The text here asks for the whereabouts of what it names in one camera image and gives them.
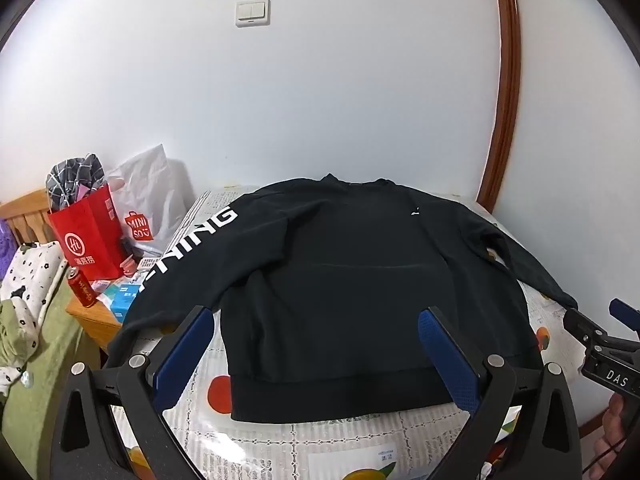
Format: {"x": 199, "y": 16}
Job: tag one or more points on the grey checked cloth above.
{"x": 75, "y": 175}

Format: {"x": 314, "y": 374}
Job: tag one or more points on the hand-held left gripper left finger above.
{"x": 182, "y": 355}

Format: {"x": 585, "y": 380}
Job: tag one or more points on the white light switch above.
{"x": 252, "y": 12}

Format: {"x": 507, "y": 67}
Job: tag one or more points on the green cloth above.
{"x": 47, "y": 350}

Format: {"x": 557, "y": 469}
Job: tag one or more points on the person's right hand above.
{"x": 612, "y": 430}

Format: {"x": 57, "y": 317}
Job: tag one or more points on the black sweatshirt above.
{"x": 350, "y": 285}

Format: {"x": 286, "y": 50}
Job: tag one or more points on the white plastic bag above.
{"x": 150, "y": 185}

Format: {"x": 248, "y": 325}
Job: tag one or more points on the fruit print tablecloth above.
{"x": 350, "y": 445}

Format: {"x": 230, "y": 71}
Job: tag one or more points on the wooden headboard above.
{"x": 25, "y": 215}

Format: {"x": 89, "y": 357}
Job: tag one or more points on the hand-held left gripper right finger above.
{"x": 447, "y": 360}

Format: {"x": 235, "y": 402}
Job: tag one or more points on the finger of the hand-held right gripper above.
{"x": 625, "y": 312}
{"x": 585, "y": 332}

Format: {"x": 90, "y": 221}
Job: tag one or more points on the brown wooden door frame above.
{"x": 505, "y": 85}

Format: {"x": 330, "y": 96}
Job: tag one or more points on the white floral cloth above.
{"x": 32, "y": 270}

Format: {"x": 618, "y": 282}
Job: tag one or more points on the blue box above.
{"x": 125, "y": 302}

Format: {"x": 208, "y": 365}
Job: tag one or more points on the red paper bag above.
{"x": 87, "y": 240}

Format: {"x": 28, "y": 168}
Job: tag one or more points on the red can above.
{"x": 81, "y": 287}

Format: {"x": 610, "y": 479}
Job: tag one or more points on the wooden nightstand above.
{"x": 95, "y": 325}

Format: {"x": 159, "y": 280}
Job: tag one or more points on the purple cloth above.
{"x": 4, "y": 252}

